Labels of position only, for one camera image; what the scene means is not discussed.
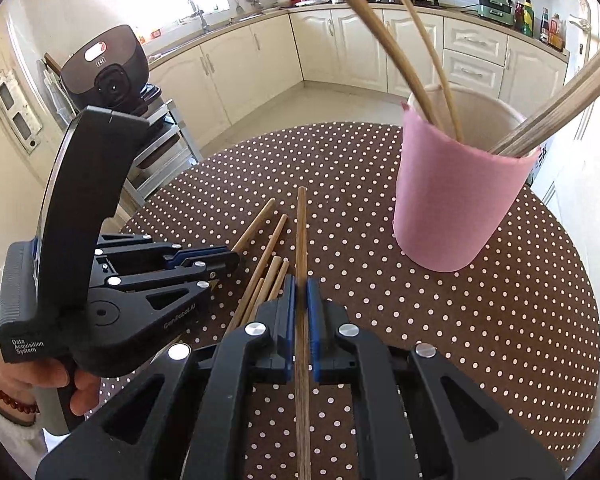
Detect door lock strike plate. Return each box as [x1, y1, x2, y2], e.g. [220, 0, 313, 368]
[0, 70, 43, 154]

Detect brown polka dot tablecloth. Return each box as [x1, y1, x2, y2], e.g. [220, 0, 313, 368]
[125, 122, 600, 467]

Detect red bead bracelet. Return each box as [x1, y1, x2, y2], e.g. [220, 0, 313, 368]
[0, 358, 41, 417]

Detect kitchen faucet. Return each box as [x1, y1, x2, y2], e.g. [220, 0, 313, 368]
[188, 0, 210, 34]

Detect person's left hand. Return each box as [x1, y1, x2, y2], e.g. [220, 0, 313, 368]
[0, 352, 100, 415]

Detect lower kitchen cabinets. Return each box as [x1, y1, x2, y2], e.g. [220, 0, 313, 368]
[149, 6, 568, 146]

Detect metal shelf rack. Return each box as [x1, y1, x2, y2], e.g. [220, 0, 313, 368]
[121, 98, 204, 210]

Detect black rice cooker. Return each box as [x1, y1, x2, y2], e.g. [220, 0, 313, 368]
[60, 25, 161, 116]

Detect green bottle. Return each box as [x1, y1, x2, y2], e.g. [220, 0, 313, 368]
[521, 0, 534, 37]

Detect silver door handle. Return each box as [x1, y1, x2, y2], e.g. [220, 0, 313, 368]
[569, 0, 600, 63]

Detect pink cylindrical utensil holder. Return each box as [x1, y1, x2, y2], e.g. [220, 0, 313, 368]
[392, 84, 539, 272]

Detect green electric cooker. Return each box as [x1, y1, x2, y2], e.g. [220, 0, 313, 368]
[477, 0, 515, 28]

